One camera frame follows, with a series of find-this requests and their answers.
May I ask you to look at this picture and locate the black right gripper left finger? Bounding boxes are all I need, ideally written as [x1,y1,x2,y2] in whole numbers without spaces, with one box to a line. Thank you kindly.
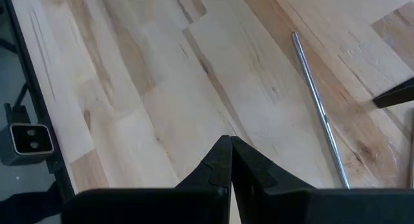
[61,135,233,224]

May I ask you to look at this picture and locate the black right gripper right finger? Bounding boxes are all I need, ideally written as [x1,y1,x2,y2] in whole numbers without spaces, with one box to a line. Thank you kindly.
[230,136,414,224]

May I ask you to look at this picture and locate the thin metal rod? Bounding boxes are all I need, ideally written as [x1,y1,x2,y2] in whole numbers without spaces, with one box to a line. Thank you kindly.
[292,32,351,189]

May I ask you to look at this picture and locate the black frame wooden shelf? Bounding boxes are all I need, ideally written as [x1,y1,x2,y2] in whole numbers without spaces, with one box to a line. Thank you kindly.
[373,76,414,109]

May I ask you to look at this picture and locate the small black table camera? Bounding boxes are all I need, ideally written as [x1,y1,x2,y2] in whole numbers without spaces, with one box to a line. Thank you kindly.
[0,102,55,166]

